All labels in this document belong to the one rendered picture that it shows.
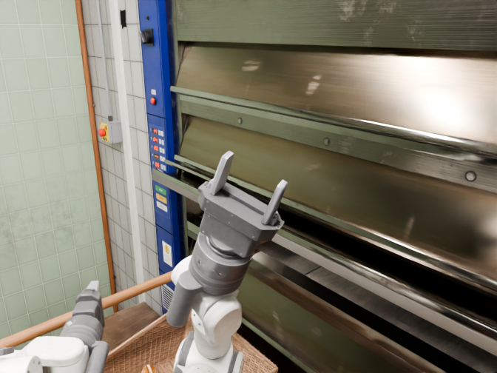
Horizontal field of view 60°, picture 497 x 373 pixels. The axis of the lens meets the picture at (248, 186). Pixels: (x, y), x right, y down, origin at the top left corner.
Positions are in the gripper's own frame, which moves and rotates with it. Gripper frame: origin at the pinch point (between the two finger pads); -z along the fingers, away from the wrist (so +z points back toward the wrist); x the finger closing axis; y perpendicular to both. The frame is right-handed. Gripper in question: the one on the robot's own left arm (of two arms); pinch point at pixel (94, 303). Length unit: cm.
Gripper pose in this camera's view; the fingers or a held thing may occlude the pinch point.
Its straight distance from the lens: 120.4
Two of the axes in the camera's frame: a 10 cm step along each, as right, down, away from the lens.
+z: 1.0, 3.3, -9.4
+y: 9.9, -0.4, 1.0
